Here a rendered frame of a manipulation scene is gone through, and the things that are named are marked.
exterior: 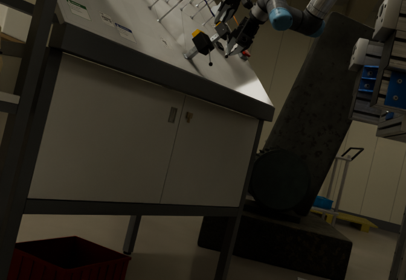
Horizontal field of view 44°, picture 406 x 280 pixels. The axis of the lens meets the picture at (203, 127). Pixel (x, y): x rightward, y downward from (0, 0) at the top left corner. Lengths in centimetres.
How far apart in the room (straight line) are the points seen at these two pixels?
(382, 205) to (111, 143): 615
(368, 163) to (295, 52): 186
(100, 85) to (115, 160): 25
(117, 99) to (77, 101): 15
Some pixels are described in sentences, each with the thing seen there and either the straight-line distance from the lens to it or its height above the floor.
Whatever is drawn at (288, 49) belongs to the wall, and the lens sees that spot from 745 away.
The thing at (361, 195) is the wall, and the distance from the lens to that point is 739.
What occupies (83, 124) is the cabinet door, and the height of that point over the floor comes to 62.
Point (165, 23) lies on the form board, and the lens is 186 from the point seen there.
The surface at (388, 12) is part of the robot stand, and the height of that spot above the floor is 106.
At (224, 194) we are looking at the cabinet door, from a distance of 212.
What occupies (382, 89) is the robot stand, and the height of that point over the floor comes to 89.
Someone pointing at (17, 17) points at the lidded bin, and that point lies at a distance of 464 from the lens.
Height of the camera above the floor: 67
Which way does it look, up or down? 1 degrees up
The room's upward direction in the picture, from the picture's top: 14 degrees clockwise
